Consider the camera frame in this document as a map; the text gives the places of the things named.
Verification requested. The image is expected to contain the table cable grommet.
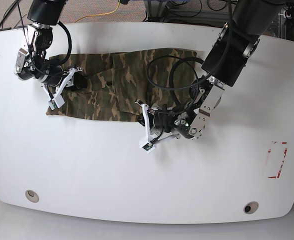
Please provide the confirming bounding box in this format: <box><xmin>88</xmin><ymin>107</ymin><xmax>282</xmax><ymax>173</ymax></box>
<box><xmin>25</xmin><ymin>190</ymin><xmax>39</xmax><ymax>203</ymax></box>
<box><xmin>243</xmin><ymin>201</ymin><xmax>259</xmax><ymax>215</ymax></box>

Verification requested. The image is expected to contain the grey metal stand base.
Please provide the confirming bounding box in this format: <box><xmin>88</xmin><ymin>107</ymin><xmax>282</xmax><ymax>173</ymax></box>
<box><xmin>143</xmin><ymin>0</ymin><xmax>173</xmax><ymax>23</ymax></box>

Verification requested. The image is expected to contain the red tape marking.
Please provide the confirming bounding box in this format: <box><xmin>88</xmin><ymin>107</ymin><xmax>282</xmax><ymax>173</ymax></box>
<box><xmin>265</xmin><ymin>141</ymin><xmax>288</xmax><ymax>179</ymax></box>

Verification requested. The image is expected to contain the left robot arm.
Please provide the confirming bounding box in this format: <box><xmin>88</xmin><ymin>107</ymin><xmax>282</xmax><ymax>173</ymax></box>
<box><xmin>136</xmin><ymin>0</ymin><xmax>286</xmax><ymax>147</ymax></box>

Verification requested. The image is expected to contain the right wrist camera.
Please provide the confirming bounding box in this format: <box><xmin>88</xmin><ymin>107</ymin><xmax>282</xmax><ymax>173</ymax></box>
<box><xmin>48</xmin><ymin>95</ymin><xmax>65</xmax><ymax>110</ymax></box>

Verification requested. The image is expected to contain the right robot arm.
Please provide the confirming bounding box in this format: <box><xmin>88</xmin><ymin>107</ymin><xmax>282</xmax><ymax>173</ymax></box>
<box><xmin>15</xmin><ymin>0</ymin><xmax>88</xmax><ymax>100</ymax></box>

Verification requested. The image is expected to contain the camouflage t-shirt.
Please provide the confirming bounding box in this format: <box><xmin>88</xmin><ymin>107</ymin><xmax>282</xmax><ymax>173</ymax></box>
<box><xmin>46</xmin><ymin>48</ymin><xmax>197</xmax><ymax>122</ymax></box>

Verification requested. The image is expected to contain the black floor cables left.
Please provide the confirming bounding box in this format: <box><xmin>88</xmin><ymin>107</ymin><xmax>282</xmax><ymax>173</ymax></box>
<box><xmin>0</xmin><ymin>0</ymin><xmax>28</xmax><ymax>33</ymax></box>

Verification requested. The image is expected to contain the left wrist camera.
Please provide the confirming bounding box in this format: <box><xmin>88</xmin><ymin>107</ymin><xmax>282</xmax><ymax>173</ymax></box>
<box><xmin>139</xmin><ymin>138</ymin><xmax>156</xmax><ymax>154</ymax></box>

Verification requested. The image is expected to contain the left table cable grommet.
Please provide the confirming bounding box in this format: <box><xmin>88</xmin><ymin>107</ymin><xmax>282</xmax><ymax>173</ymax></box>
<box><xmin>25</xmin><ymin>190</ymin><xmax>39</xmax><ymax>203</ymax></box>

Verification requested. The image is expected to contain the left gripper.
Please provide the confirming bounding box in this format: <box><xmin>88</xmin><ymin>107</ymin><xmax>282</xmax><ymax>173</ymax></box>
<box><xmin>135</xmin><ymin>99</ymin><xmax>181</xmax><ymax>144</ymax></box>

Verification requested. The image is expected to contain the yellow cable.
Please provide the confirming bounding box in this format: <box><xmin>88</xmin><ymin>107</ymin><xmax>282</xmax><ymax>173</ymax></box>
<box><xmin>75</xmin><ymin>0</ymin><xmax>120</xmax><ymax>24</ymax></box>

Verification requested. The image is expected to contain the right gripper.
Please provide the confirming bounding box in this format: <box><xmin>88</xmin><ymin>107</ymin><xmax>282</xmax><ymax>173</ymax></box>
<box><xmin>38</xmin><ymin>66</ymin><xmax>88</xmax><ymax>101</ymax></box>

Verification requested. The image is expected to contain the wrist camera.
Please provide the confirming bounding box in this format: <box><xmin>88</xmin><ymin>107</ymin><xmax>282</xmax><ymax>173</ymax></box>
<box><xmin>139</xmin><ymin>138</ymin><xmax>156</xmax><ymax>154</ymax></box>
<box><xmin>48</xmin><ymin>95</ymin><xmax>65</xmax><ymax>110</ymax></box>

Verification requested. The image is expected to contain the right table cable grommet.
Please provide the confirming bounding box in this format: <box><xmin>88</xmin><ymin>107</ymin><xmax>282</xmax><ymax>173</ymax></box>
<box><xmin>243</xmin><ymin>201</ymin><xmax>259</xmax><ymax>215</ymax></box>

